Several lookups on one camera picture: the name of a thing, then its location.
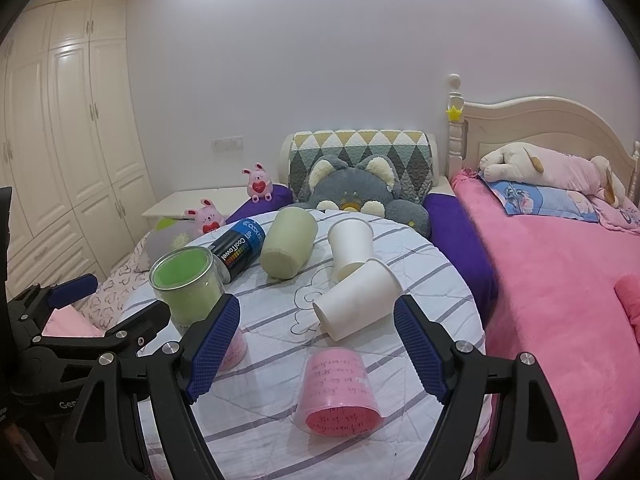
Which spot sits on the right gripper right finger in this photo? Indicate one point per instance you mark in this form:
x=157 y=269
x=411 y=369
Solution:
x=530 y=439

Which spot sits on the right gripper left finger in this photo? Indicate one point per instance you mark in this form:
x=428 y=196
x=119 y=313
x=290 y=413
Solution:
x=104 y=437

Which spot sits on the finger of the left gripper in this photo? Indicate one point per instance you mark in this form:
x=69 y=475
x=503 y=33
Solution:
x=128 y=336
x=36 y=303

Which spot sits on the green pink labelled can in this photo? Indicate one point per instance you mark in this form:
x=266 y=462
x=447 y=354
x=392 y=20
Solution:
x=187 y=280

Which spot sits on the pale green cup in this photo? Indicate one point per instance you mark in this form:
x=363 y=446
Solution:
x=289 y=242

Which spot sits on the pink plastic cup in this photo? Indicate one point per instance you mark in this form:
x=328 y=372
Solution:
x=336 y=398

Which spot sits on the white paper cup near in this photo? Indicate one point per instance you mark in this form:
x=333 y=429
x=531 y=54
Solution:
x=361 y=299

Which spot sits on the white paper cup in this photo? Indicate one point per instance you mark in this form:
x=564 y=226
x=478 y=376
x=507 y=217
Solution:
x=351 y=242
x=361 y=299

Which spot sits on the white paper cup far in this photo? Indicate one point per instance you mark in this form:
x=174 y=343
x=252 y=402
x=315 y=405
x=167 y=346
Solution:
x=351 y=242

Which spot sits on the pink folded blanket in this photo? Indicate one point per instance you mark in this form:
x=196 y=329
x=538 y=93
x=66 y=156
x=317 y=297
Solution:
x=68 y=322

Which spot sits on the heart pattern sheet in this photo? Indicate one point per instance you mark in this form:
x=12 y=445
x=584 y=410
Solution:
x=104 y=307

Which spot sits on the grey flower pillow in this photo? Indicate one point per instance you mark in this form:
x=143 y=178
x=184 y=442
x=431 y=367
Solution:
x=168 y=235

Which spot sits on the blue black can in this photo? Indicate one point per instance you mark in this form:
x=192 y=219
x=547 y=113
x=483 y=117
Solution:
x=237 y=249

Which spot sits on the pink pig plush near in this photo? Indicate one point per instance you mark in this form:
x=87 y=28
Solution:
x=207 y=219

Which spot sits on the pink pig plush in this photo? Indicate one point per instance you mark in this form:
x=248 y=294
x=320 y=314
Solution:
x=259 y=184
x=207 y=219

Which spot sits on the cream wardrobe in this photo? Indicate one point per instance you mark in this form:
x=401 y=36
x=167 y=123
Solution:
x=70 y=148

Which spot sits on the pink pig plush far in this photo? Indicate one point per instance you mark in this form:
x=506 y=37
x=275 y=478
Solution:
x=259 y=184

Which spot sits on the striped white quilt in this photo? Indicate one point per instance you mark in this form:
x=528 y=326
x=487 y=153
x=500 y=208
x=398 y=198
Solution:
x=248 y=418

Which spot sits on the blue cartoon pillow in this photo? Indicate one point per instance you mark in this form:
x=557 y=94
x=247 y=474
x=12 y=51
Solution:
x=520 y=198

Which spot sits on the grey cat plush cushion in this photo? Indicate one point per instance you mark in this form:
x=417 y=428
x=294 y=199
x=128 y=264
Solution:
x=372 y=187

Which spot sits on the diamond pattern bolster pillow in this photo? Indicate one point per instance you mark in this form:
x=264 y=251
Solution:
x=413 y=154

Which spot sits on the cream wooden headboard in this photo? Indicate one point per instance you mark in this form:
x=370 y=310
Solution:
x=547 y=121

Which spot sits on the yellow star sticker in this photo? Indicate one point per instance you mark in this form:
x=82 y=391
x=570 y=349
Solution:
x=453 y=113

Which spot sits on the wall socket plate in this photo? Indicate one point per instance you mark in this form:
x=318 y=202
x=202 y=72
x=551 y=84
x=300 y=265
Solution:
x=230 y=144

